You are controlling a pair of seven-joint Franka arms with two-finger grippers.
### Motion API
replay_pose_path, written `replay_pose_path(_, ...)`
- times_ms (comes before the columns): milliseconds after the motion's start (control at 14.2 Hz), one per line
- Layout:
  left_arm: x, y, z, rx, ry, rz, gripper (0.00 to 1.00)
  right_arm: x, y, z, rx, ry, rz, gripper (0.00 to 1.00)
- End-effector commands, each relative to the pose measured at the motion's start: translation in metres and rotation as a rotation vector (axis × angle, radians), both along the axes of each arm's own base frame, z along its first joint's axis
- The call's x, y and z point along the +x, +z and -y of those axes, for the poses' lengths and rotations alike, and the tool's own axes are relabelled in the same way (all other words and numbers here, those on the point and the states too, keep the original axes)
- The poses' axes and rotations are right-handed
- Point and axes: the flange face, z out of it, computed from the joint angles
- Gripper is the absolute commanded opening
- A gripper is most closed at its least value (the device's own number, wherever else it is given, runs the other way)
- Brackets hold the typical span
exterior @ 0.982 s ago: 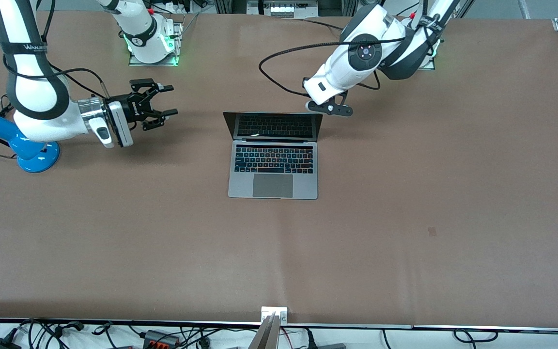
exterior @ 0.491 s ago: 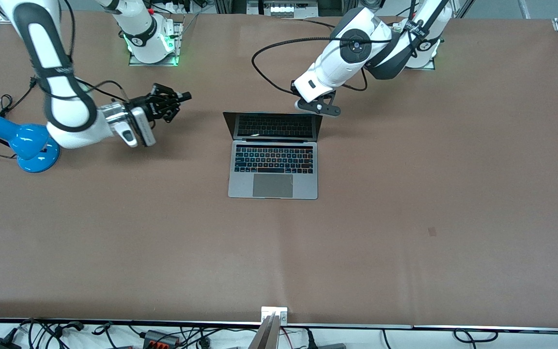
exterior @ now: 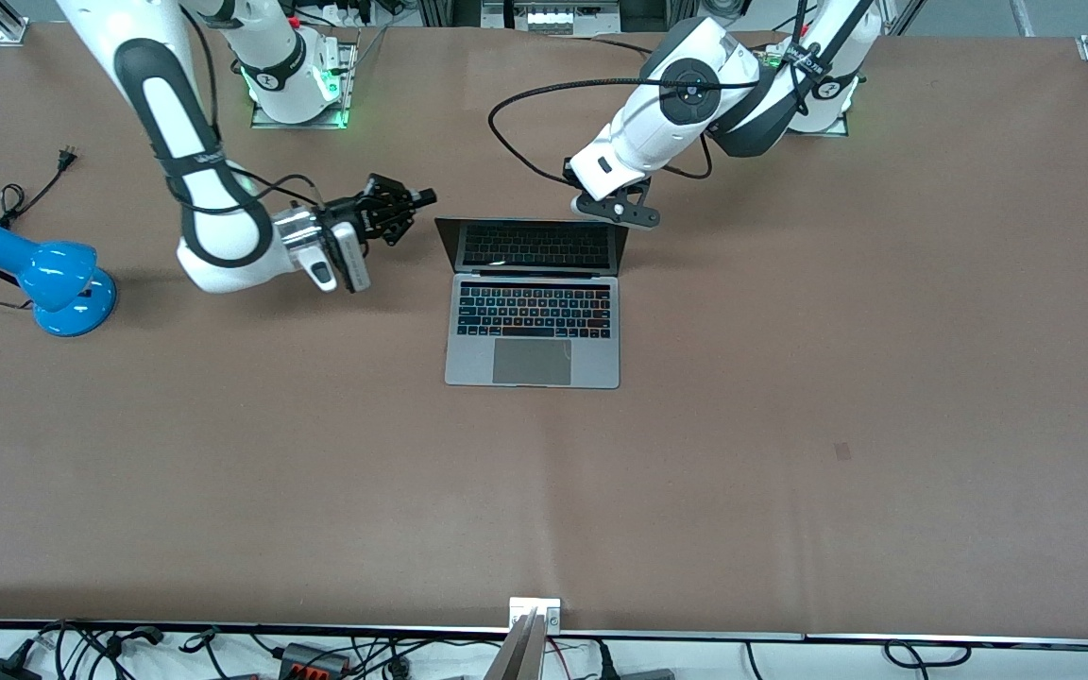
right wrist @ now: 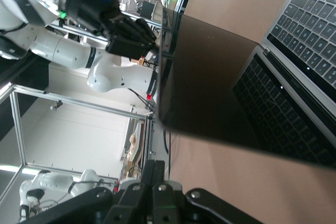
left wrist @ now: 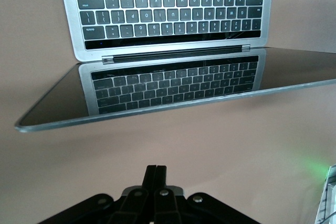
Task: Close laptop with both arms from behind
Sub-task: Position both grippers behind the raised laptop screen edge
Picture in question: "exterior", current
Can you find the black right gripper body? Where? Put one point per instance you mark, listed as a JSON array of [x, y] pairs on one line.
[[366, 213]]

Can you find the grey laptop computer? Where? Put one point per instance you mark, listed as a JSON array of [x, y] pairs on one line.
[[532, 359]]

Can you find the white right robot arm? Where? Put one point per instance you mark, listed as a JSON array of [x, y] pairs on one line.
[[223, 255]]

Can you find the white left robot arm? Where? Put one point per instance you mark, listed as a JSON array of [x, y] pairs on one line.
[[667, 113]]

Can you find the white power strip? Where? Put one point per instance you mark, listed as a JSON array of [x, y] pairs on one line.
[[346, 13]]

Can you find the grey socket strip box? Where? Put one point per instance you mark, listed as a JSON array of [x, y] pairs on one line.
[[553, 19]]

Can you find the brown table cover mat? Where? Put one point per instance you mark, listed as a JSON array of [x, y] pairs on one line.
[[790, 472]]

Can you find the aluminium extrusion bar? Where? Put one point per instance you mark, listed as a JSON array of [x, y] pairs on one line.
[[1024, 17], [903, 17]]

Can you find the black box with orange connectors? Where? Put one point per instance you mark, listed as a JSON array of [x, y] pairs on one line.
[[313, 661]]

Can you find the black plug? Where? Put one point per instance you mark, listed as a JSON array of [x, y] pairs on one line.
[[607, 661]]

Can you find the black power adapter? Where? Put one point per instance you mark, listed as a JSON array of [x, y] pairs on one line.
[[1, 669]]

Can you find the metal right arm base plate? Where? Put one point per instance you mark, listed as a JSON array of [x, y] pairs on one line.
[[348, 90]]

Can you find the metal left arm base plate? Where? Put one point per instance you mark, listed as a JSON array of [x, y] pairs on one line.
[[841, 123]]

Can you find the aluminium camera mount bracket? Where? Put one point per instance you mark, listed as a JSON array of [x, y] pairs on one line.
[[530, 628]]

